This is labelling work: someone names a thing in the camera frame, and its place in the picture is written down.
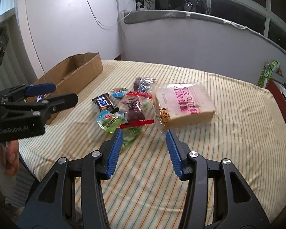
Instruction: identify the large Snickers bar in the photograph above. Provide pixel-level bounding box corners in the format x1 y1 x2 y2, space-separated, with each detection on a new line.
36 94 46 102

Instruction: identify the small Snickers bar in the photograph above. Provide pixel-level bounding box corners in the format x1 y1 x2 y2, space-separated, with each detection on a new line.
92 93 119 114

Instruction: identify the blue green jelly cup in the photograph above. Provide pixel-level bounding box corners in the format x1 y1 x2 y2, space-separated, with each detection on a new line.
97 110 125 133

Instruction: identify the green plum candy packet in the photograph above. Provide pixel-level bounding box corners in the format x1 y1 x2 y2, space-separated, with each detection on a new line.
122 127 142 149

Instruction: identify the left hand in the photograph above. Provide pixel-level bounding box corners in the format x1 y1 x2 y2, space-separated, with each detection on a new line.
0 140 20 176

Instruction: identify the brown cardboard box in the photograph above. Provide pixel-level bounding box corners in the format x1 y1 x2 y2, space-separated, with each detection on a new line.
26 52 104 125

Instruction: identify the small blue candy packet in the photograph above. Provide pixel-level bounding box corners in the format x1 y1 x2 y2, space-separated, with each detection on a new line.
110 87 128 99

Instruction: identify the dark snack red-tie packet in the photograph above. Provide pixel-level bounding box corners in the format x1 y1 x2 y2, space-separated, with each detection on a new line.
120 91 154 129

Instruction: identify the striped yellow tablecloth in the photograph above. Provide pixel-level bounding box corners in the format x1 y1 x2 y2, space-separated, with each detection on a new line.
19 60 286 228

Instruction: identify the dark snack clear packet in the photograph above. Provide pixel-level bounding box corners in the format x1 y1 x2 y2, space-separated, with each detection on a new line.
133 77 156 94

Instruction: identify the wrapped sliced bread loaf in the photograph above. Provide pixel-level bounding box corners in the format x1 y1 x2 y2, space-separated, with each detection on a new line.
152 82 217 133

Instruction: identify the red storage box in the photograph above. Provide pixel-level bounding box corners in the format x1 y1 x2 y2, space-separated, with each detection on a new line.
266 79 286 123

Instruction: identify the green white tissue pack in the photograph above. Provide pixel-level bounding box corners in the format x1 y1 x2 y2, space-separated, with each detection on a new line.
257 60 280 88

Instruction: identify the white hanging cable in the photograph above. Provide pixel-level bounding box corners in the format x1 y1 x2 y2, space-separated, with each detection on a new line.
82 0 136 31

